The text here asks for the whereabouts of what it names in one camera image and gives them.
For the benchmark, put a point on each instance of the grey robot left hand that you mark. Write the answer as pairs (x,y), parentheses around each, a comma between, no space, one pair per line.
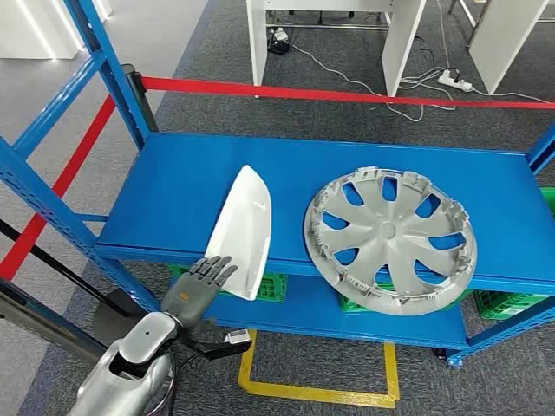
(190,298)

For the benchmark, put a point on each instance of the white curved plastic part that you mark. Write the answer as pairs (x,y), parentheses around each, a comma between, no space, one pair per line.
(242,241)

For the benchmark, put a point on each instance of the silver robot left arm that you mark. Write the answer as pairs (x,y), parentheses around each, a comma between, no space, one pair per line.
(130,367)

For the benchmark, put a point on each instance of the blue metal shelf rack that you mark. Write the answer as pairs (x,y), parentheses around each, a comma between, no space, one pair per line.
(195,195)

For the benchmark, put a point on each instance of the green plastic crate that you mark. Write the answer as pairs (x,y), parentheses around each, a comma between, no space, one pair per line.
(351,304)
(273,287)
(507,304)

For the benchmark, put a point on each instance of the grey barrier stanchion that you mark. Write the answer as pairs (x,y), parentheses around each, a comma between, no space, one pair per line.
(149,117)

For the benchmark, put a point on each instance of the silver wheel hubcap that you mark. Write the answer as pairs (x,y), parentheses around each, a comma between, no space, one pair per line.
(390,235)

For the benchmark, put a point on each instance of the black power adapter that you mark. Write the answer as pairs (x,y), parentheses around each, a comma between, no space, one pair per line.
(277,43)

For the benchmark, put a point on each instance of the white power strip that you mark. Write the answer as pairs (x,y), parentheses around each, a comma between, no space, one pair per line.
(455,80)

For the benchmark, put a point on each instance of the black camera bracket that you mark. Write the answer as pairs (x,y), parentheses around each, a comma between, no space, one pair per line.
(208,349)

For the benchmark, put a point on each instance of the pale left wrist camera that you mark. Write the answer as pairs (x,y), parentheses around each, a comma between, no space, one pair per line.
(237,337)

